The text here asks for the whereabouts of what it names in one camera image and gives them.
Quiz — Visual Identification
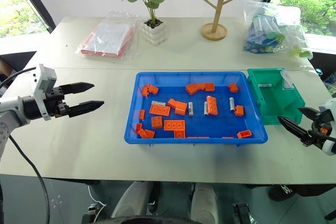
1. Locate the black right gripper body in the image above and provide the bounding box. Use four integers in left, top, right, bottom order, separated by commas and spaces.
301, 109, 336, 148

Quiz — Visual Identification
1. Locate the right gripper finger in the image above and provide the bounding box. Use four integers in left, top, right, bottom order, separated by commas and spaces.
297, 106, 321, 124
277, 115, 308, 142

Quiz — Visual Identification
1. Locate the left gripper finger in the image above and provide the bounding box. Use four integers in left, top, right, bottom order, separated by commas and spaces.
68, 100, 106, 119
61, 82, 96, 95

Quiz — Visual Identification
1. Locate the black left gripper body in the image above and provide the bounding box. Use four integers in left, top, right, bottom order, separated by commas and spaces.
43, 85, 71, 119

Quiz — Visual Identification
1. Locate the green plastic bin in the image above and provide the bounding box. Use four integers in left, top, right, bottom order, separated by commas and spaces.
247, 67, 306, 126

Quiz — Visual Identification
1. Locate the white label card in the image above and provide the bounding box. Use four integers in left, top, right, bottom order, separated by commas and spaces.
279, 70, 295, 90

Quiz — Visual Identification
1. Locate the black chair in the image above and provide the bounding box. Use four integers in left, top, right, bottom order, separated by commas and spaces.
309, 51, 336, 99

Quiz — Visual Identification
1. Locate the plastic bag of papers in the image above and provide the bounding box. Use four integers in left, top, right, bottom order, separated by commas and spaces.
74, 9, 139, 61

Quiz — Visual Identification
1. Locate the dark seat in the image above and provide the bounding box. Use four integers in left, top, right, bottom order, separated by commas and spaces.
0, 50, 38, 84

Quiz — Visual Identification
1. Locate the black shoe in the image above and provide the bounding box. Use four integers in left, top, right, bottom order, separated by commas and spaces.
268, 184, 298, 202

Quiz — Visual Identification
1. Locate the long orange toy brick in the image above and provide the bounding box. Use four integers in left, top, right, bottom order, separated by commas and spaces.
206, 95, 219, 116
163, 120, 186, 132
149, 103, 171, 116

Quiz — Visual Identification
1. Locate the blue plastic tray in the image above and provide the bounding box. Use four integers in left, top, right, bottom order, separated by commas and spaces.
123, 71, 269, 148

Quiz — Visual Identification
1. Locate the orange plastic toy brick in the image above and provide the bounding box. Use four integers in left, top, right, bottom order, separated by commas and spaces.
167, 98, 185, 110
175, 103, 188, 116

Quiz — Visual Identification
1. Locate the plastic bag of blue items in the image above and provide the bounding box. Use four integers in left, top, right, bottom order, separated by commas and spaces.
242, 0, 314, 59

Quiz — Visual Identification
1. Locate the green plant in white pot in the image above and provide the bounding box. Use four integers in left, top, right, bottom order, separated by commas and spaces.
121, 0, 169, 45

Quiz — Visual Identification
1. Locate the black stand foot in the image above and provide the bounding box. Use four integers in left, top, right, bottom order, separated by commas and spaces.
80, 202, 111, 224
232, 202, 253, 224

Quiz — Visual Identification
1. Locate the light grey left robot leg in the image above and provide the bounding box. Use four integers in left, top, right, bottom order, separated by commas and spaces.
110, 181, 153, 220

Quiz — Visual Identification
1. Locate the light grey robot leg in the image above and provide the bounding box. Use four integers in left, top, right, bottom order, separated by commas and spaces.
190, 183, 219, 224
110, 181, 153, 220

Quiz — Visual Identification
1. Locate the light grey right robot leg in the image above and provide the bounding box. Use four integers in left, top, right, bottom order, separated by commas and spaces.
190, 183, 219, 224

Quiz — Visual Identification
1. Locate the wooden branch stand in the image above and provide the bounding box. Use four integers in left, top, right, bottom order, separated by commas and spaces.
201, 0, 240, 41

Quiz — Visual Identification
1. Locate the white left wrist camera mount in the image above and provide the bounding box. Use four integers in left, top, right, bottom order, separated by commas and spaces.
30, 63, 58, 122

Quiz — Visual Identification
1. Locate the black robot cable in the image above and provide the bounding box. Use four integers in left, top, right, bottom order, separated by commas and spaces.
9, 134, 51, 224
0, 67, 37, 90

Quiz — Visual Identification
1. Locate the thin white cable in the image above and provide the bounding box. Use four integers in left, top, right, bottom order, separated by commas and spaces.
87, 185, 108, 209

